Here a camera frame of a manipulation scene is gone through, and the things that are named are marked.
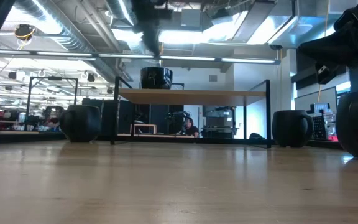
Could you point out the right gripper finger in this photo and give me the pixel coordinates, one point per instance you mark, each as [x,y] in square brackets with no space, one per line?
[328,43]
[331,56]

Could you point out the black mug red interior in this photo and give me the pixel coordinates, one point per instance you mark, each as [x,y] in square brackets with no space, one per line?
[291,129]

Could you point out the black background robot arm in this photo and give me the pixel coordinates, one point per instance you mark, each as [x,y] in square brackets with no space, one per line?
[179,114]

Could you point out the grey ceiling box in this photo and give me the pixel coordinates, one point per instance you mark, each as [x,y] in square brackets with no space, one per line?
[190,18]

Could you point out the grey partition panel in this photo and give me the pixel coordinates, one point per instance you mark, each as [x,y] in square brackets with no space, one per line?
[315,99]

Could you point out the long linear ceiling light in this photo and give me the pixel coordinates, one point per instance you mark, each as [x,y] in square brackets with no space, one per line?
[126,56]

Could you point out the black mug dark green interior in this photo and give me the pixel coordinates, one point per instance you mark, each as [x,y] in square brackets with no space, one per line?
[156,77]

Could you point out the black pegboard rack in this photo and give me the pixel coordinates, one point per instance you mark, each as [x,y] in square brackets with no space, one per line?
[320,126]

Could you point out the small red bin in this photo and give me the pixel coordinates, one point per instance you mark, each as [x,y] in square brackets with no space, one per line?
[332,137]

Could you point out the black spotlight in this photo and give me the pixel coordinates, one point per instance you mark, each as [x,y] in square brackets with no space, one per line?
[91,77]
[12,75]
[110,90]

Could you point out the black dome object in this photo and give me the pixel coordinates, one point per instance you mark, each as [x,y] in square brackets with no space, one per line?
[256,136]

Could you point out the small wooden riser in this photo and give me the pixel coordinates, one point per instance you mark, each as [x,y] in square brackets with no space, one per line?
[143,125]

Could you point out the dark cabinets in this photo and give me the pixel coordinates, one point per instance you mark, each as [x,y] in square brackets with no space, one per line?
[107,116]

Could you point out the person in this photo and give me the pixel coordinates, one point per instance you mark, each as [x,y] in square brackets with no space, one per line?
[192,129]
[53,120]

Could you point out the background wooden table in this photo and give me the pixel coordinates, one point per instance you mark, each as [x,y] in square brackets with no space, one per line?
[154,135]

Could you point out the cart with boxes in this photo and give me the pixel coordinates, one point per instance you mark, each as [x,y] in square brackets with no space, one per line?
[219,119]

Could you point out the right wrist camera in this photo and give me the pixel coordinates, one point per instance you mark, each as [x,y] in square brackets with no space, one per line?
[325,74]

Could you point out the narrow silver round duct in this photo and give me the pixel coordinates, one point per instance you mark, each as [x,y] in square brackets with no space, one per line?
[120,11]

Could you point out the silver rectangular air duct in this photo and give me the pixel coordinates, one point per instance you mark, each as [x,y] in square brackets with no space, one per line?
[291,28]

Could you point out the grey wall vent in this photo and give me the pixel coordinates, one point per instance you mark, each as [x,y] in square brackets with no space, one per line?
[213,78]

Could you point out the wooden shelf with black frame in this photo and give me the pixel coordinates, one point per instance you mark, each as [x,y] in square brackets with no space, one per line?
[191,97]

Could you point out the black gantry frame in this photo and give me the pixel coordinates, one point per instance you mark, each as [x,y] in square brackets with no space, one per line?
[53,77]

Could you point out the black aluminium table frame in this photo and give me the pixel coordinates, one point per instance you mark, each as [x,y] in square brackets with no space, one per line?
[26,137]

